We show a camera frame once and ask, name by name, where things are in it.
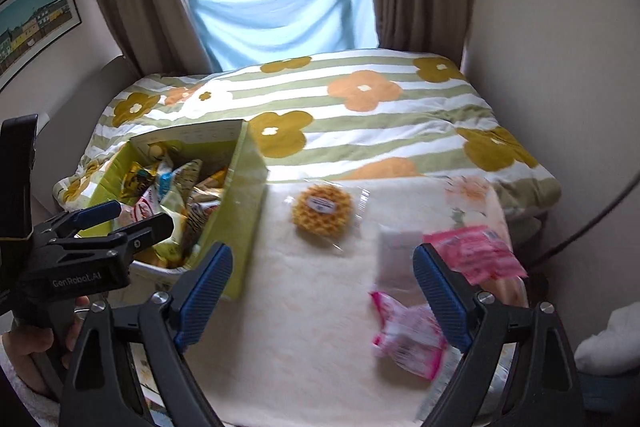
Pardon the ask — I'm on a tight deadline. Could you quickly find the striped floral blanket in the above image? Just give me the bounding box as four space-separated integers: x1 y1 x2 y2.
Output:
52 48 563 218

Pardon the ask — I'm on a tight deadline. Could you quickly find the cream garment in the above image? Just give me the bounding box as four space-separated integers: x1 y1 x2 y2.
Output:
574 304 640 378

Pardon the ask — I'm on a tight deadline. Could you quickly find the bright pink packet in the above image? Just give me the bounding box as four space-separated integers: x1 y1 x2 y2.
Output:
425 225 528 285

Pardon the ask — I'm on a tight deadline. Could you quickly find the framed wall picture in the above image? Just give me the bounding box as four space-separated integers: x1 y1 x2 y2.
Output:
0 0 83 92

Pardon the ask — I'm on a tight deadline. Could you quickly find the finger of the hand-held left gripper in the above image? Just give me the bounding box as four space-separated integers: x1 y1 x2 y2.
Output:
47 201 122 238
65 213 175 258

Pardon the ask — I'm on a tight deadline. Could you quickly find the pile of assorted snack packets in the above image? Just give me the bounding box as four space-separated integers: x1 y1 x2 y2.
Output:
115 144 233 268

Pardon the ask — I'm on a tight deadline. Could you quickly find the round waffle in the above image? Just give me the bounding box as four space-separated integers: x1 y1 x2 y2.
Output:
285 184 371 253

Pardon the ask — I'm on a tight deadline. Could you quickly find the yellow-green cardboard box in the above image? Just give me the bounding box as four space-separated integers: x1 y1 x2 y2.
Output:
75 119 268 303

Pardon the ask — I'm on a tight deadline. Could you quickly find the pink and white printed packet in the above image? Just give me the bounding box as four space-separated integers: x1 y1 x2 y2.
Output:
369 289 448 380

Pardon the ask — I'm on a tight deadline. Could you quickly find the person's left forearm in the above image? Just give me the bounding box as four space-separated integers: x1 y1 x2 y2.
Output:
0 357 63 427

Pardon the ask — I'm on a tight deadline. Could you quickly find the grey bed headboard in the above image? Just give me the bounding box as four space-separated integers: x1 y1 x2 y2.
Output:
37 54 146 212

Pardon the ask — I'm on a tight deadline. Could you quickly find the person's left hand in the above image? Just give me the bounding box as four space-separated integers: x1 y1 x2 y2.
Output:
0 294 93 390

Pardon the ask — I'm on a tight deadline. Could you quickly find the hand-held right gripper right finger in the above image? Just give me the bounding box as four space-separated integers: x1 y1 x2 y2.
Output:
412 243 585 427

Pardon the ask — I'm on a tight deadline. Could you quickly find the floral printed tray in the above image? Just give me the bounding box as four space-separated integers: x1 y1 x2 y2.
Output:
442 174 531 308

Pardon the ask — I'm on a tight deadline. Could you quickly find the light blue cloth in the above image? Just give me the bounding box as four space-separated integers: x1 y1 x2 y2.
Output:
186 0 380 72

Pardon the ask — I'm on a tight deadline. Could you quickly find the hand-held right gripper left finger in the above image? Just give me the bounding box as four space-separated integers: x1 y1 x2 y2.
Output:
59 242 234 427

